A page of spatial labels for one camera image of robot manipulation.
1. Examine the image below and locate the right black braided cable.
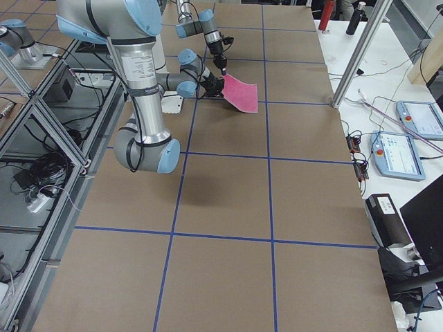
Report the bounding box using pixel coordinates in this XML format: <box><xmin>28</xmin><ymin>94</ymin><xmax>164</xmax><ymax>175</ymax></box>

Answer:
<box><xmin>193</xmin><ymin>57</ymin><xmax>208</xmax><ymax>101</ymax></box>

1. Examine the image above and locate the aluminium frame rail structure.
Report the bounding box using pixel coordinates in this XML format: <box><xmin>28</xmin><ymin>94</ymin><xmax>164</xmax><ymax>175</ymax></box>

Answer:
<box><xmin>1</xmin><ymin>41</ymin><xmax>124</xmax><ymax>331</ymax></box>

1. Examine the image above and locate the black and brown box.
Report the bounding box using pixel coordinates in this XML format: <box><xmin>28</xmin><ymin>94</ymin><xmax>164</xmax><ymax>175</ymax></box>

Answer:
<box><xmin>365</xmin><ymin>194</ymin><xmax>413</xmax><ymax>249</ymax></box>

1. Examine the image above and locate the black bottle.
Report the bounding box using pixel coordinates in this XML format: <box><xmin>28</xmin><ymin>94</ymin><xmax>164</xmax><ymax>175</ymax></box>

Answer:
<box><xmin>345</xmin><ymin>1</ymin><xmax>366</xmax><ymax>35</ymax></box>

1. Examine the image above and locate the red bottle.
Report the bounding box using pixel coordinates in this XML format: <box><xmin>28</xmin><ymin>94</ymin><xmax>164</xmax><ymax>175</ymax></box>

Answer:
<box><xmin>318</xmin><ymin>0</ymin><xmax>336</xmax><ymax>31</ymax></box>

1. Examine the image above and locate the black braided cable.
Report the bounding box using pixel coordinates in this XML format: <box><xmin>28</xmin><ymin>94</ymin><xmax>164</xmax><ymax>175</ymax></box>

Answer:
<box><xmin>193</xmin><ymin>57</ymin><xmax>208</xmax><ymax>101</ymax></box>
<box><xmin>179</xmin><ymin>0</ymin><xmax>208</xmax><ymax>53</ymax></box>

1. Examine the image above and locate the small orange circuit board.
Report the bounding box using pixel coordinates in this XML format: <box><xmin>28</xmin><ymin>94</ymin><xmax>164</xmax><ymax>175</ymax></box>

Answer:
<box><xmin>346</xmin><ymin>135</ymin><xmax>361</xmax><ymax>154</ymax></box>

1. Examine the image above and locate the lower teach pendant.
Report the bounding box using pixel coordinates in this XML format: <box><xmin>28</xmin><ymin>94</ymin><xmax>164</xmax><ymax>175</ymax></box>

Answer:
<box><xmin>371</xmin><ymin>131</ymin><xmax>426</xmax><ymax>181</ymax></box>

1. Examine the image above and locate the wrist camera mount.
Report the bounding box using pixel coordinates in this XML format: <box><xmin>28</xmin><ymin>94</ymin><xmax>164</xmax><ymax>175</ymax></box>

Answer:
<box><xmin>222</xmin><ymin>36</ymin><xmax>235</xmax><ymax>46</ymax></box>

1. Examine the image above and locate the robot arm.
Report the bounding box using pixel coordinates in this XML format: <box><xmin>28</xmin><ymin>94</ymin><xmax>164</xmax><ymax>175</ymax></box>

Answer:
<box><xmin>57</xmin><ymin>1</ymin><xmax>224</xmax><ymax>174</ymax></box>
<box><xmin>175</xmin><ymin>1</ymin><xmax>233</xmax><ymax>75</ymax></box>

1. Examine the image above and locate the black monitor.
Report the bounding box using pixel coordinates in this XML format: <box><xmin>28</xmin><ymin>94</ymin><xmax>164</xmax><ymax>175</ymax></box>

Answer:
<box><xmin>400</xmin><ymin>176</ymin><xmax>443</xmax><ymax>268</ymax></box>

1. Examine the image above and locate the left black braided cable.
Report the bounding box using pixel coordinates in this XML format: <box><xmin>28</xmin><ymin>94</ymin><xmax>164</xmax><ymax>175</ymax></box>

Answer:
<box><xmin>179</xmin><ymin>0</ymin><xmax>208</xmax><ymax>53</ymax></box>

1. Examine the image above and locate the upper teach pendant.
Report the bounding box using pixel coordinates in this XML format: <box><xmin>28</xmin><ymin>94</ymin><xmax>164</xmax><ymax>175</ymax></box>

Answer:
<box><xmin>396</xmin><ymin>101</ymin><xmax>442</xmax><ymax>140</ymax></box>

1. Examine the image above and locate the pink and grey towel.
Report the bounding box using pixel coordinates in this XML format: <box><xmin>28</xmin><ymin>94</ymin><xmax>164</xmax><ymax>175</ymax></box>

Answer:
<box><xmin>221</xmin><ymin>74</ymin><xmax>258</xmax><ymax>113</ymax></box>

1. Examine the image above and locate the teach pendant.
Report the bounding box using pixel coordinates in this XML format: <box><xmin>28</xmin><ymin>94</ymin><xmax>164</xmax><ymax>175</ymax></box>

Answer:
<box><xmin>396</xmin><ymin>101</ymin><xmax>442</xmax><ymax>140</ymax></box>
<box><xmin>371</xmin><ymin>131</ymin><xmax>426</xmax><ymax>181</ymax></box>

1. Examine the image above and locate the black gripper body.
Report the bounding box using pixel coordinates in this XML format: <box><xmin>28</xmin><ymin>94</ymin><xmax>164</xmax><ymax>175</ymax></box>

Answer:
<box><xmin>213</xmin><ymin>53</ymin><xmax>227</xmax><ymax>71</ymax></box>
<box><xmin>202</xmin><ymin>76</ymin><xmax>224</xmax><ymax>98</ymax></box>

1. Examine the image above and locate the aluminium frame column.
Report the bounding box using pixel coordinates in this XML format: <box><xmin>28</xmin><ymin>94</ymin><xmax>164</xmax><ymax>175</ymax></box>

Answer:
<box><xmin>331</xmin><ymin>0</ymin><xmax>393</xmax><ymax>109</ymax></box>

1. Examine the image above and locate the wooden board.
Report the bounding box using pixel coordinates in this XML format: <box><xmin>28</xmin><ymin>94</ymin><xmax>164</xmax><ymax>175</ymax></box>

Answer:
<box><xmin>407</xmin><ymin>15</ymin><xmax>442</xmax><ymax>86</ymax></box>

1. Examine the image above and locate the black power box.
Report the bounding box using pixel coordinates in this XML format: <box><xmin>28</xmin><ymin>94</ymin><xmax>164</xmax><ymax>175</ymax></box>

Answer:
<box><xmin>43</xmin><ymin>67</ymin><xmax>75</xmax><ymax>102</ymax></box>

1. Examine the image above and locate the white power strip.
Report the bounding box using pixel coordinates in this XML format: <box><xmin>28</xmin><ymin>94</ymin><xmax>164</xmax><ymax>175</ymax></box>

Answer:
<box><xmin>27</xmin><ymin>193</ymin><xmax>49</xmax><ymax>213</ymax></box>

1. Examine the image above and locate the white metal base plate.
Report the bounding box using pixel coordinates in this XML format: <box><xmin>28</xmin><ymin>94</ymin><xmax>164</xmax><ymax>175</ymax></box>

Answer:
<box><xmin>161</xmin><ymin>95</ymin><xmax>183</xmax><ymax>114</ymax></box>

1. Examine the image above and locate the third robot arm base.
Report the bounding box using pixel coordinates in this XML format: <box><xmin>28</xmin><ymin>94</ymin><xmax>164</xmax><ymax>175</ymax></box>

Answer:
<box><xmin>1</xmin><ymin>19</ymin><xmax>57</xmax><ymax>70</ymax></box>

